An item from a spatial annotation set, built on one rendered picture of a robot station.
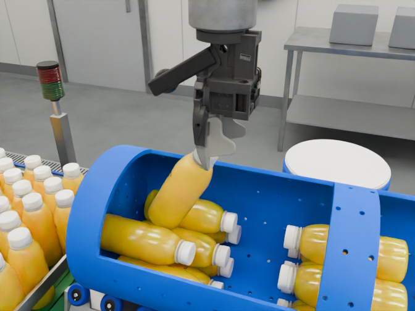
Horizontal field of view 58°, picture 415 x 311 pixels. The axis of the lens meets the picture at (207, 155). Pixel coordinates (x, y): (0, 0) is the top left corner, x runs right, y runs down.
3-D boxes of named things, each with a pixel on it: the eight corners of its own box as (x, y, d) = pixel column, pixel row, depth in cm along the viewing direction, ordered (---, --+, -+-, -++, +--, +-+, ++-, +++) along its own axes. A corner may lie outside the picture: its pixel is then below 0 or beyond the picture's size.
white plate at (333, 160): (264, 157, 106) (264, 160, 107) (349, 205, 87) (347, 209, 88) (326, 131, 121) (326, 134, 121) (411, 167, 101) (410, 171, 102)
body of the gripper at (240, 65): (247, 126, 52) (252, 36, 46) (189, 118, 55) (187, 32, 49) (259, 107, 58) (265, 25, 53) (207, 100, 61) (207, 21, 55)
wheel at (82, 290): (88, 286, 73) (93, 284, 75) (68, 280, 74) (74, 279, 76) (82, 310, 72) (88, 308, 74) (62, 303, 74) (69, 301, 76)
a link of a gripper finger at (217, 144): (230, 182, 56) (235, 121, 53) (192, 175, 57) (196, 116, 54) (236, 174, 58) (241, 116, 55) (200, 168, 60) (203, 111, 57)
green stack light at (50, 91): (56, 100, 110) (52, 84, 107) (37, 98, 112) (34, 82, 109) (70, 93, 115) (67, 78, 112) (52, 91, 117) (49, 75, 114)
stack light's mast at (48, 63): (60, 120, 113) (49, 67, 105) (42, 116, 115) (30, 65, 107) (73, 111, 118) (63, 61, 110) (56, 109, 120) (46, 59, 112)
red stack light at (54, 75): (52, 84, 107) (49, 71, 105) (34, 82, 109) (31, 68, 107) (67, 78, 112) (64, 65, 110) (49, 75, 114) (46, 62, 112)
